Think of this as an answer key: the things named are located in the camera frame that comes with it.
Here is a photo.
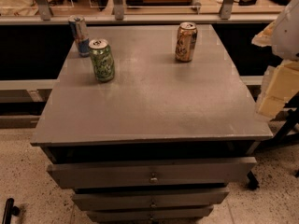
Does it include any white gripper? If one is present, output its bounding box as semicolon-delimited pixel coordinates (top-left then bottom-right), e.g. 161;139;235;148
251;0;299;119

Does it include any orange soda can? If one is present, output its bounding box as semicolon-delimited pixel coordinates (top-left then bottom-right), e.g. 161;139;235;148
175;21;197;62

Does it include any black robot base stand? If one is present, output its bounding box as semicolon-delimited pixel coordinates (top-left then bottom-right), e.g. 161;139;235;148
247;91;299;190

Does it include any green soda can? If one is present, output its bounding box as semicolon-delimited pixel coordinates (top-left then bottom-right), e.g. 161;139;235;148
89;38;115;82

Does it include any blue silver energy drink can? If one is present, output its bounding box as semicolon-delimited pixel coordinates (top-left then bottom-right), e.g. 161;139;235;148
68;15;89;57

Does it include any grey metal railing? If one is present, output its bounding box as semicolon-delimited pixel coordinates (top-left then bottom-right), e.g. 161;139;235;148
0;0;282;25

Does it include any top grey drawer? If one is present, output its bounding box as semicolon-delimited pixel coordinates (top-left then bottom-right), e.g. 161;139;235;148
48;157;256;189

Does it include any grey drawer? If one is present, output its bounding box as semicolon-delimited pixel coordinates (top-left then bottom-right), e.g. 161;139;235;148
48;157;256;189
87;205;214;223
72;188;229;211

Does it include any grey drawer cabinet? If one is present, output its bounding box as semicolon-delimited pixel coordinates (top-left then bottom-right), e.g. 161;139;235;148
30;23;274;224

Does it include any middle grey drawer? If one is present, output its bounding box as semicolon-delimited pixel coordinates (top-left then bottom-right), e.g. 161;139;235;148
72;188;229;211

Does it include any bottom grey drawer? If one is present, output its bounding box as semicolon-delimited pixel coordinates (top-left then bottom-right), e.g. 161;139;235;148
87;205;214;223

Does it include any black handle object on floor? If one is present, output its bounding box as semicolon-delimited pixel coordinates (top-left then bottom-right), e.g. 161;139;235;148
2;198;20;224

